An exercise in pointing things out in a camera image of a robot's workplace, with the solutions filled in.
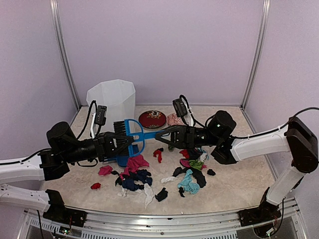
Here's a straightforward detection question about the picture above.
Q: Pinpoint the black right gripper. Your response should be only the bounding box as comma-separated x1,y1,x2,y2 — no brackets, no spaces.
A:
153,124,220,150

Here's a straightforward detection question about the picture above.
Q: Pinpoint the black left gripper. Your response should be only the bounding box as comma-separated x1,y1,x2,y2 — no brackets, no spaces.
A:
63,131,134,163

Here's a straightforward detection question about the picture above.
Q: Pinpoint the blue dustpan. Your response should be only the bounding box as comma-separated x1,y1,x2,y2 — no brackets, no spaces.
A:
116,144,139,167

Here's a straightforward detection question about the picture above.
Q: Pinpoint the blue hand brush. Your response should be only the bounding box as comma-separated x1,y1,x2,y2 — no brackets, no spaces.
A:
113,119,159,157

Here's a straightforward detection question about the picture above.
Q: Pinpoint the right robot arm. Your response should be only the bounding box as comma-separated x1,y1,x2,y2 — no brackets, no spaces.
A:
155,111,319,221

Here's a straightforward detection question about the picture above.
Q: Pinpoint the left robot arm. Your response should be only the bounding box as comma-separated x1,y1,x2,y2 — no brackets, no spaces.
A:
0,121,134,222

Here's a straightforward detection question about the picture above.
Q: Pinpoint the pink patterned bowl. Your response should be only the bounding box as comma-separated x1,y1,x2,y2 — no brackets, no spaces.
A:
166,113,187,131

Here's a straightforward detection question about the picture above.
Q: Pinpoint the red twisted paper scrap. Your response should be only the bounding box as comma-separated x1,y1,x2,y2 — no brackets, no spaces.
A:
153,148,164,163

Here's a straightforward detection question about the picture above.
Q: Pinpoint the magenta paper scrap left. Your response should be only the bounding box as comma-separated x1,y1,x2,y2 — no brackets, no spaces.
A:
98,165,113,176

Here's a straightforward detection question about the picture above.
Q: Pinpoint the red floral plate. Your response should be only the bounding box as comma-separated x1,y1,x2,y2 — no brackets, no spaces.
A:
138,110,166,129

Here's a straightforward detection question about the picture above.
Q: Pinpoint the green paper scrap right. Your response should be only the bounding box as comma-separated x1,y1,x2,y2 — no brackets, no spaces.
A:
189,160,207,171

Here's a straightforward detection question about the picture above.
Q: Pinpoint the white paper scrap middle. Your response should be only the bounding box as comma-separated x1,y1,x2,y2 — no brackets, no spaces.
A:
160,176,177,184

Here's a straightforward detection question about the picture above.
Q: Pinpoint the white plastic trash bin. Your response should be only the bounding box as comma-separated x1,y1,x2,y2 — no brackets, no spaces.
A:
86,79,136,132

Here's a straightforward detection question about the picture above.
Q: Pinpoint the small red paper scrap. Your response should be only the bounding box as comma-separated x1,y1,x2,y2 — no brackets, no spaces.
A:
90,183,101,190

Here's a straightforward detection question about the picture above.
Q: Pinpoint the small black paper scrap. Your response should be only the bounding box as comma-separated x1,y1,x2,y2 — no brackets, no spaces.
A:
207,169,216,176

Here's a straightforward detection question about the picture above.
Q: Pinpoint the black paper scrap curved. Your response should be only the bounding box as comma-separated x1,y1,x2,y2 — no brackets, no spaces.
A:
172,167,206,188

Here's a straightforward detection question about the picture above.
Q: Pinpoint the teal paper scrap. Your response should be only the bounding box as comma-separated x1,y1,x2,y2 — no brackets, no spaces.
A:
177,169,200,194

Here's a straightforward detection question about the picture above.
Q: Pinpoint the white paper scrap long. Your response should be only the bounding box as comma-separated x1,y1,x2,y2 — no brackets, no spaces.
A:
144,183,155,209

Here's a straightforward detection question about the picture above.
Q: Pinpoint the black paper scrap bottom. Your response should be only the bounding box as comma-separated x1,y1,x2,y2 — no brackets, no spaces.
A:
155,187,168,202

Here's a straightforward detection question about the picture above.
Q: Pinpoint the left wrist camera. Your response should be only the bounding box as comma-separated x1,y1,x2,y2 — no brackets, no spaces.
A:
90,105,107,138

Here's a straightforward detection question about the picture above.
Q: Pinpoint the aluminium front rail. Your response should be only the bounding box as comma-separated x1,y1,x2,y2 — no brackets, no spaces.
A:
17,204,306,239

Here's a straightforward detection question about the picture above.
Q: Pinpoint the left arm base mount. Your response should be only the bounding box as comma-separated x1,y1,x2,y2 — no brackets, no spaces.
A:
43,189,87,228

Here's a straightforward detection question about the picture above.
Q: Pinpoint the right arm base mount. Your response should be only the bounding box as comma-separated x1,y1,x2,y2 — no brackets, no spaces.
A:
237,187,282,227

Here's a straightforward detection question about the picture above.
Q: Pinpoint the right aluminium corner post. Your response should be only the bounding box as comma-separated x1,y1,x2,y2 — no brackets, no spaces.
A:
241,0,271,111

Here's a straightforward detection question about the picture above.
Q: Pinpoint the aluminium corner post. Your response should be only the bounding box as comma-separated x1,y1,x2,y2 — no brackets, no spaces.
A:
241,0,271,111
49,0,81,111

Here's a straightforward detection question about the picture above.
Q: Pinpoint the left aluminium corner post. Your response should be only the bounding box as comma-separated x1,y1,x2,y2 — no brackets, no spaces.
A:
49,0,81,111

